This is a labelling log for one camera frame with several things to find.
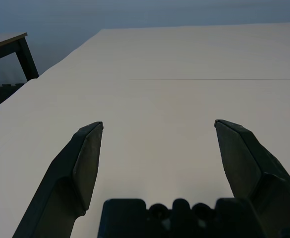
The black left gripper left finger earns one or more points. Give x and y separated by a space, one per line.
68 173

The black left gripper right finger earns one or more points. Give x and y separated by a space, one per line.
253 161

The dark-framed side table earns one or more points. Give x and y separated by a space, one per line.
27 59

